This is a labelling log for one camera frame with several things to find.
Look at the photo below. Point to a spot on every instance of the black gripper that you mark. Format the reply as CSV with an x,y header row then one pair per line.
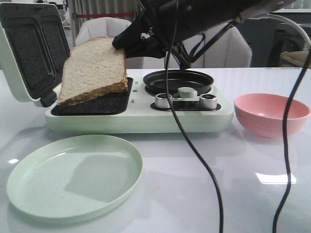
x,y
178,20

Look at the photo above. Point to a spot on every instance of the bread slice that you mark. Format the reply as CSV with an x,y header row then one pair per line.
x,y
94,68

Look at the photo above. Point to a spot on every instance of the green breakfast maker lid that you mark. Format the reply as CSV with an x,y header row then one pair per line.
x,y
33,49

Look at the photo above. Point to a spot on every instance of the pink plastic bowl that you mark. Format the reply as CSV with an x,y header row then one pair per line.
x,y
262,114

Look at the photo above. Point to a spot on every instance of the green breakfast maker base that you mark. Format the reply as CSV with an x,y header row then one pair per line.
x,y
134,112

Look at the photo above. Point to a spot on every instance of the red barrier belt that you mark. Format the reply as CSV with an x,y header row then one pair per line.
x,y
117,15

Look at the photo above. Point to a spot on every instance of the black round frying pan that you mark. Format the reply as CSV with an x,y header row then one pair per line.
x,y
155,82

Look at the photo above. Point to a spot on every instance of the left grey upholstered chair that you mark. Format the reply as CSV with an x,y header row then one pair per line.
x,y
101,27

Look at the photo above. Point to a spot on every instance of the grey upholstered chair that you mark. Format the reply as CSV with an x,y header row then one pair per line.
x,y
231,50
101,27

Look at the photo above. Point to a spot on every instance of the left silver control knob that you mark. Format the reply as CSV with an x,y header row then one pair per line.
x,y
162,101

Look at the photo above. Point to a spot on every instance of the silver control knob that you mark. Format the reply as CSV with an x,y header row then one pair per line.
x,y
208,101
162,101

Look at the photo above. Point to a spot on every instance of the right silver control knob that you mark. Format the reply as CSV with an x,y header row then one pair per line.
x,y
208,101

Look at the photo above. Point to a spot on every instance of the right grey upholstered chair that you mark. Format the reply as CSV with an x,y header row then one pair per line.
x,y
231,50

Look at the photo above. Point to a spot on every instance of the dark grey counter cabinet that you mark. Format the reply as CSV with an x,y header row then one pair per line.
x,y
259,36

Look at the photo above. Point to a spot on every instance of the black washing machine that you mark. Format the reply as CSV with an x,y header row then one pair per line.
x,y
286,38

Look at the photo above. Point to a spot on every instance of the light green plastic plate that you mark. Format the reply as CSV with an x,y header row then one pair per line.
x,y
75,179

